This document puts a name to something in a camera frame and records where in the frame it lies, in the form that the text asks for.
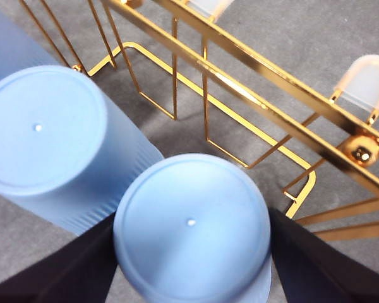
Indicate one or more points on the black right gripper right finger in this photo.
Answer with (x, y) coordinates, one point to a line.
(322, 271)

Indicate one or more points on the translucent white peg cap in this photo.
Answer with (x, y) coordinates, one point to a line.
(363, 82)
(208, 6)

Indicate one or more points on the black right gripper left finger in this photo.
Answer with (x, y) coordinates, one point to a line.
(69, 271)

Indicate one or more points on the blue ribbed plastic cup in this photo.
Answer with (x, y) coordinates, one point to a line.
(9, 47)
(192, 227)
(47, 132)

